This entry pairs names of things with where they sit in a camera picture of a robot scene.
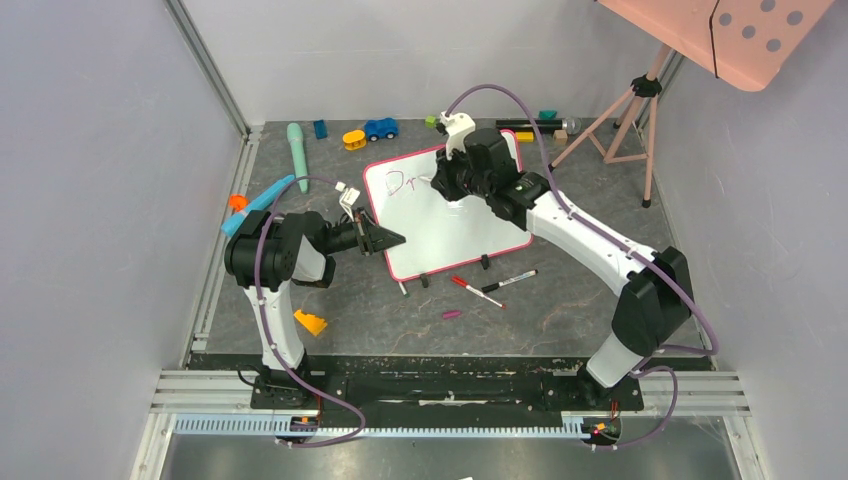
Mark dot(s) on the yellow oval toy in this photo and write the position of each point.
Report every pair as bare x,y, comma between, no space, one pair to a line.
354,139

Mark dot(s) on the black rainbow marker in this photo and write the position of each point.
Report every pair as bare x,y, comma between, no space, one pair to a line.
500,284

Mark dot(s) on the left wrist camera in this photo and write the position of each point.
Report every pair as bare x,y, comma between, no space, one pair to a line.
347,198

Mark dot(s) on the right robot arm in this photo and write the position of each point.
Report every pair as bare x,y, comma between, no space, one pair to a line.
653,289

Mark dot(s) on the mint green toy stick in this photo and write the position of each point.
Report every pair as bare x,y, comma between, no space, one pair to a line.
295,138

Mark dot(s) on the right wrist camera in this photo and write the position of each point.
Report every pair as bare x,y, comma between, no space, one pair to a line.
457,127

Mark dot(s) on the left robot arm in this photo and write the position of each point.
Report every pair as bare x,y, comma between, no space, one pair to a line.
268,254

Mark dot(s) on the yellow block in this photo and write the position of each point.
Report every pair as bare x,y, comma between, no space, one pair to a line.
525,137

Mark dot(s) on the dark blue block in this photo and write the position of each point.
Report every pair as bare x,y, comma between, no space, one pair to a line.
320,129

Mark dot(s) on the blue toy car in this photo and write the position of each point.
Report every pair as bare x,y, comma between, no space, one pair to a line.
377,129

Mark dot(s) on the orange small toy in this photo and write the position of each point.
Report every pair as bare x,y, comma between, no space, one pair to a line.
238,202

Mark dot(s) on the pink tripod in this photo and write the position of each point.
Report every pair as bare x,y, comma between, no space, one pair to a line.
643,91

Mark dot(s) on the wooden cube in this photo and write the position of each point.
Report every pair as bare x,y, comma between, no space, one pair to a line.
560,137

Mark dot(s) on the orange wedge block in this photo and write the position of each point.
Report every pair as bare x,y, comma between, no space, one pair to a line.
313,324

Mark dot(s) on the blue toy crayon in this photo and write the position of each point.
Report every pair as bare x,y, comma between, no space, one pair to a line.
260,202

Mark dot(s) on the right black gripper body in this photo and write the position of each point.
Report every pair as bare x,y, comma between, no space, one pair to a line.
448,183

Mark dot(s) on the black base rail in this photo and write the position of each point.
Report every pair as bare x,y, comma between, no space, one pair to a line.
430,391

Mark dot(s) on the green whiteboard marker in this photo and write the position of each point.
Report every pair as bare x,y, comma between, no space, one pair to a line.
403,289

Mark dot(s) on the pink perforated panel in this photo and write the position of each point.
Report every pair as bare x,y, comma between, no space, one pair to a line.
742,42

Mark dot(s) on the pink framed whiteboard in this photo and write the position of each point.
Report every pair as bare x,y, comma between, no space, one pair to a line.
440,235

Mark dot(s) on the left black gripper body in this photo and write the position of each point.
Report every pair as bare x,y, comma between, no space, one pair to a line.
360,228

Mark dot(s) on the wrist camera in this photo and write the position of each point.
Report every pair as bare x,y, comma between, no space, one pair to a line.
347,198
457,127

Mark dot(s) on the red whiteboard marker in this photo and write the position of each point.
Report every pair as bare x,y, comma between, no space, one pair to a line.
464,284

